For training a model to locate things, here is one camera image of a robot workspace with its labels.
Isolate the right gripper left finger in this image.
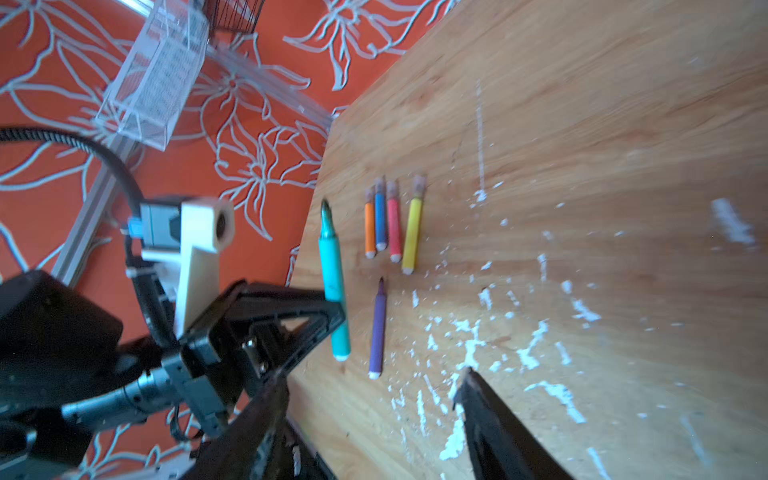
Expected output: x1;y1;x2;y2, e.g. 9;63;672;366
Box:
183;372;289;479

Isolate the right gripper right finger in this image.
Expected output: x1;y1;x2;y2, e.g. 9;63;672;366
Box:
454;368;571;479

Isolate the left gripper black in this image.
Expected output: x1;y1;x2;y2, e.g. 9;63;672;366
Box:
162;280;346;438

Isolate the green marker pen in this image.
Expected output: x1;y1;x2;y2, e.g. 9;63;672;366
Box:
318;198;351;362

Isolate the purple marker pen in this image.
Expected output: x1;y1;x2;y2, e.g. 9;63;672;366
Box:
368;277;387;380

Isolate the orange marker pen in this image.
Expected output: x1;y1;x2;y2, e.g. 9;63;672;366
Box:
364;188;377;259

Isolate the yellow marker pen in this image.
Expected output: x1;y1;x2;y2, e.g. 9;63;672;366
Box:
401;175;426;275

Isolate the blue marker pen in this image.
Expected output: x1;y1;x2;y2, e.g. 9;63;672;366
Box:
374;177;388;251

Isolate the pink marker pen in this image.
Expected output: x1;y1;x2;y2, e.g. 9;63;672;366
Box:
386;180;403;263

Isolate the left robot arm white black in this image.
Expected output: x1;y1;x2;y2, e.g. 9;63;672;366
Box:
1;126;346;479

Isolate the white mesh basket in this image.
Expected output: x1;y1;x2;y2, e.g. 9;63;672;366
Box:
95;1;209;151

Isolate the black wire basket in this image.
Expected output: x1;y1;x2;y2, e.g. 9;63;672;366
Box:
203;0;265;37

